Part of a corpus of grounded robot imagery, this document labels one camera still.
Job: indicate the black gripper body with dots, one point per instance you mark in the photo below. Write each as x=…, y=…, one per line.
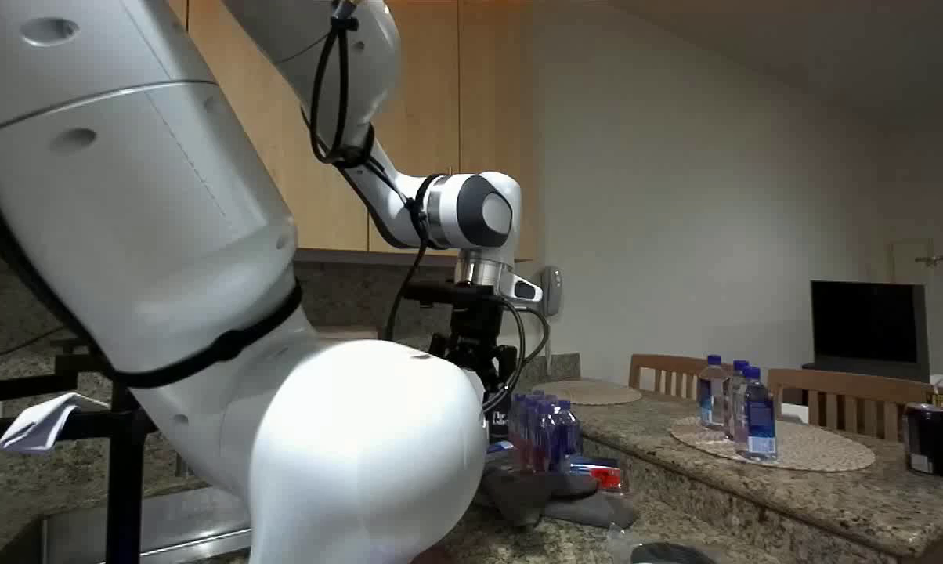
x=480, y=332

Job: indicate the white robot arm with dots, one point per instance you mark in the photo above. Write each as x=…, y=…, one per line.
x=126, y=188

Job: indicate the round beige placemat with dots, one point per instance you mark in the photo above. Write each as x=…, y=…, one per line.
x=814, y=447
x=596, y=394

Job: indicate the red white packet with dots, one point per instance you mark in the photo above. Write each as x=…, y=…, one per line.
x=600, y=475

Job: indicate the clear glass cup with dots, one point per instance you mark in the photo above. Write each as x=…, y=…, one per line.
x=759, y=417

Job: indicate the steel sink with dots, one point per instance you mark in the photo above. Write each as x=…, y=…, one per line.
x=177, y=522

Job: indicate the black television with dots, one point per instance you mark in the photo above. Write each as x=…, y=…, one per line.
x=868, y=327

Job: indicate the white crumpled paper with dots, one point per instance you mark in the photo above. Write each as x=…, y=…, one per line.
x=49, y=417

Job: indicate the dark jar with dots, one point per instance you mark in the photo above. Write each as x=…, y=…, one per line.
x=928, y=440

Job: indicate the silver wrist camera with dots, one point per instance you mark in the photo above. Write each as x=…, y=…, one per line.
x=520, y=286

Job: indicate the grey wall phone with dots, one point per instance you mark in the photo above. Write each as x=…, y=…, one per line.
x=550, y=286

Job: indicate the wooden wall cabinet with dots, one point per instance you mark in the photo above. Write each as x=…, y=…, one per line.
x=426, y=114

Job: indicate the black camera stand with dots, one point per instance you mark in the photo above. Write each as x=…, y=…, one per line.
x=126, y=470

